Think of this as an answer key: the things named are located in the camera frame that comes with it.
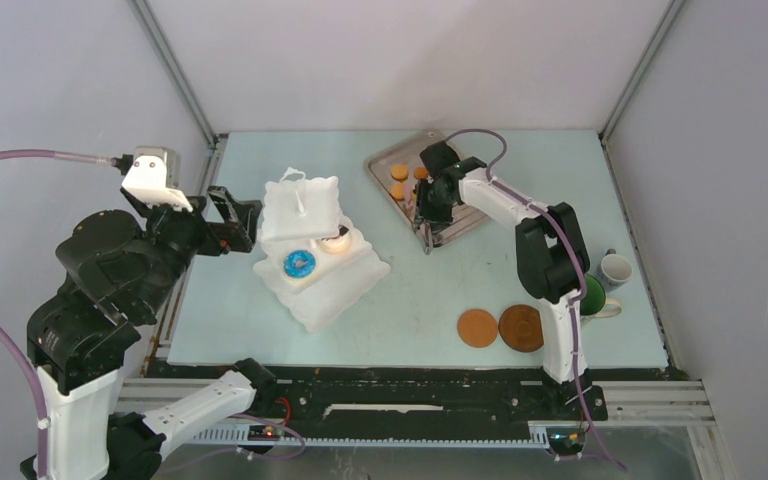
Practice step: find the blue frosted donut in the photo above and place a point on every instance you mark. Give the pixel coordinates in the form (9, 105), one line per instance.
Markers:
(299, 264)

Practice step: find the white spare arm link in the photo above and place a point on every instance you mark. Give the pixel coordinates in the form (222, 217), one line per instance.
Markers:
(138, 443)

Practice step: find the white chocolate donut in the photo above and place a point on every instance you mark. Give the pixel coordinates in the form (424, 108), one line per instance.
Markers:
(337, 244)

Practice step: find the stainless steel tray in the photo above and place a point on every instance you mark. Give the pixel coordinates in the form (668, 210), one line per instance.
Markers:
(407, 152)

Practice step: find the pink-tipped metal tongs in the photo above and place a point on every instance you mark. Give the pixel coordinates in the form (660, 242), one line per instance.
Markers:
(419, 209)

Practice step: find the brown cookie rear right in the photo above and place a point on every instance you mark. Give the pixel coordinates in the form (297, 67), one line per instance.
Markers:
(420, 173)

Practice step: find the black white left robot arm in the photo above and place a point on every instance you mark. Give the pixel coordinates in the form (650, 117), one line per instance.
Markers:
(121, 268)

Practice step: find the white grey mug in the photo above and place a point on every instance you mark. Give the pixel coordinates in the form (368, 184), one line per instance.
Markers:
(614, 270)

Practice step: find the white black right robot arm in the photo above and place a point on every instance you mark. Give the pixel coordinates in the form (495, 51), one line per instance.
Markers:
(551, 256)

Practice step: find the light brown coaster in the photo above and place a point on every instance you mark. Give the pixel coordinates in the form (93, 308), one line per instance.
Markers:
(477, 328)

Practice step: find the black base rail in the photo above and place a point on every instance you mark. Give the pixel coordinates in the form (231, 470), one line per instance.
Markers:
(424, 404)

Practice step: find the dark brown wooden saucer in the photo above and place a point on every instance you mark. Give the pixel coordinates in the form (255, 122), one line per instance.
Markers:
(520, 328)

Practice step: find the orange cookie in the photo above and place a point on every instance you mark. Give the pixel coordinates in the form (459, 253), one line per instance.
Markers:
(399, 172)
(398, 191)

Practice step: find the orange cookie front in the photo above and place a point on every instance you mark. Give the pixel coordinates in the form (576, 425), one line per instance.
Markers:
(398, 191)

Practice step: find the orange cookie rear left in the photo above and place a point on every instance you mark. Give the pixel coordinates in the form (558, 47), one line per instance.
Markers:
(399, 172)

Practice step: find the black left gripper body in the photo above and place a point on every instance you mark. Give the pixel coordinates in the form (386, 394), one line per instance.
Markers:
(216, 236)

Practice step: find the green interior floral mug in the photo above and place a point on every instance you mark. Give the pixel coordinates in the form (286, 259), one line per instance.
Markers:
(596, 303)

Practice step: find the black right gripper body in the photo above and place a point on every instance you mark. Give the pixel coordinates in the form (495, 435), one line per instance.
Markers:
(432, 208)

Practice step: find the white three-tier dessert stand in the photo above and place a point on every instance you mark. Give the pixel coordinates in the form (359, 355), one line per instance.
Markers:
(298, 211)

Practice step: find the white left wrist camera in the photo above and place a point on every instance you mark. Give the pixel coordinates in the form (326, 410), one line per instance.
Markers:
(153, 178)

